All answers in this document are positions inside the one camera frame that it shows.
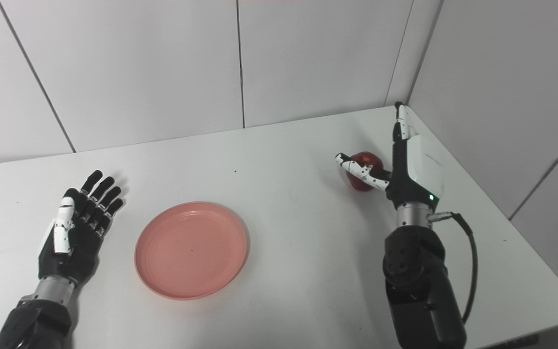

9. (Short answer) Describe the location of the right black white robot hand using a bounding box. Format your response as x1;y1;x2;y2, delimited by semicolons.
334;101;445;212

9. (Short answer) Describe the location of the pink round plate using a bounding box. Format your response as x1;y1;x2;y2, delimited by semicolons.
134;202;249;301

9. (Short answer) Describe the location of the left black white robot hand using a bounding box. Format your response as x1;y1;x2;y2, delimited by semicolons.
37;170;124;287

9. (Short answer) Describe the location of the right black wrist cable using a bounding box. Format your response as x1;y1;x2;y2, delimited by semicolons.
428;211;479;325

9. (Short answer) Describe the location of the red apple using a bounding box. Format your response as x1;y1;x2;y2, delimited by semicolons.
343;151;385;192

